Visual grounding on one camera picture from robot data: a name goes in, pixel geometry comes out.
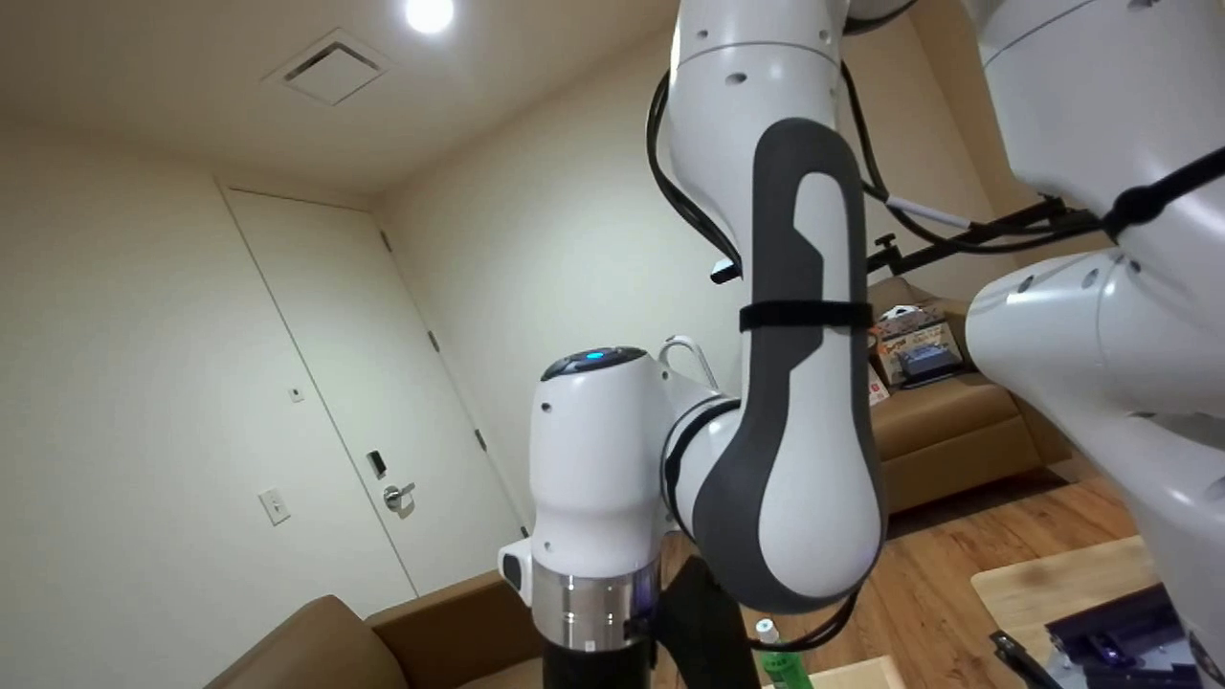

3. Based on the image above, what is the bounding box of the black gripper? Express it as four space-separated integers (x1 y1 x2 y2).
540 634 661 689

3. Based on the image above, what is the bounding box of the tan leather armchair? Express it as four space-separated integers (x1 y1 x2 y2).
202 566 553 689

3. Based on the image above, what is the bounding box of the green plastic bottle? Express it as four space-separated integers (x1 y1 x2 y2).
752 616 817 689

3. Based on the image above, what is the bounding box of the white bladeless fan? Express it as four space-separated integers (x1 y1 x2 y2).
654 332 720 397

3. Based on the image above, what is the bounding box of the white room door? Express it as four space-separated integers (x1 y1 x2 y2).
217 182 540 606

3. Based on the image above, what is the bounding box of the black clamp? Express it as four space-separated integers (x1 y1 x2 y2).
988 626 1064 689

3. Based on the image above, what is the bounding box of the brown leather sofa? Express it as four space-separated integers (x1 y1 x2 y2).
867 275 1077 514

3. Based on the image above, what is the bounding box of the blue grey box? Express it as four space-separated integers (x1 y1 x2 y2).
887 316 967 389

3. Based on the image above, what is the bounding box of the light wooden side table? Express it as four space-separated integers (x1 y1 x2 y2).
967 532 1163 665

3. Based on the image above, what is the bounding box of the dark blue box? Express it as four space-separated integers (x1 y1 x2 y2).
1047 584 1210 689

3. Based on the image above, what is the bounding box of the white ceiling vent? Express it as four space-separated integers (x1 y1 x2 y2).
281 35 386 107

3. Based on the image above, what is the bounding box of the round ceiling light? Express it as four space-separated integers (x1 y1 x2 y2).
398 0 461 37

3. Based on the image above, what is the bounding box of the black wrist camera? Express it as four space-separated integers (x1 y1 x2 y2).
654 550 767 689

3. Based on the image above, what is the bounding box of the silver door lever handle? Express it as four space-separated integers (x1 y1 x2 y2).
378 480 421 520

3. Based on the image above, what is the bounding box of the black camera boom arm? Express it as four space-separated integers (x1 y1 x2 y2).
713 195 1113 282

